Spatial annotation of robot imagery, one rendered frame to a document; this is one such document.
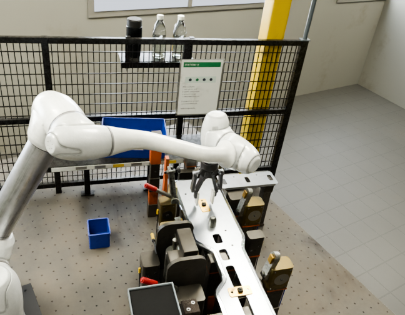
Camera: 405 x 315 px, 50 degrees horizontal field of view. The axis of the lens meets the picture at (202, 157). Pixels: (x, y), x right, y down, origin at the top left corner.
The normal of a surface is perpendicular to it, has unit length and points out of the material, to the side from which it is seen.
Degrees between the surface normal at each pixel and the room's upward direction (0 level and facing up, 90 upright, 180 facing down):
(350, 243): 0
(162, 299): 0
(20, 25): 90
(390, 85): 90
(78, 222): 0
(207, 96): 90
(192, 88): 90
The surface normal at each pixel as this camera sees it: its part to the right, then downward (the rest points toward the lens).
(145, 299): 0.11, -0.83
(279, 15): 0.27, 0.56
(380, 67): -0.84, 0.22
